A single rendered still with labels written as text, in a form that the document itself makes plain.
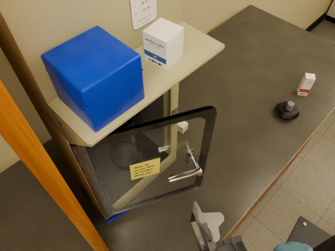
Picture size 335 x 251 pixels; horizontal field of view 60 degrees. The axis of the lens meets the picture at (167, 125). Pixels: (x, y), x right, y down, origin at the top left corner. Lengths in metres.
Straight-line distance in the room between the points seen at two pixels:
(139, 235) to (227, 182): 0.34
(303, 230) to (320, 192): 0.32
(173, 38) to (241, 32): 1.16
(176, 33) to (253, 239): 1.66
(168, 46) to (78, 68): 0.16
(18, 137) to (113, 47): 0.17
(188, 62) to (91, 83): 0.21
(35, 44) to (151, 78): 0.19
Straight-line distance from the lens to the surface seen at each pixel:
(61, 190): 0.52
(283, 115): 1.23
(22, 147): 0.40
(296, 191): 2.22
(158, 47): 0.50
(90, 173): 0.69
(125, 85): 0.42
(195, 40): 0.59
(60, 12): 0.45
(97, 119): 0.42
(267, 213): 2.08
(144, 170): 0.74
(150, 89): 0.49
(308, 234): 2.11
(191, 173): 0.74
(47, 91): 0.49
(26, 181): 1.13
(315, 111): 1.34
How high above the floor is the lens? 1.86
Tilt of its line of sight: 53 degrees down
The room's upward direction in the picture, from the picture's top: straight up
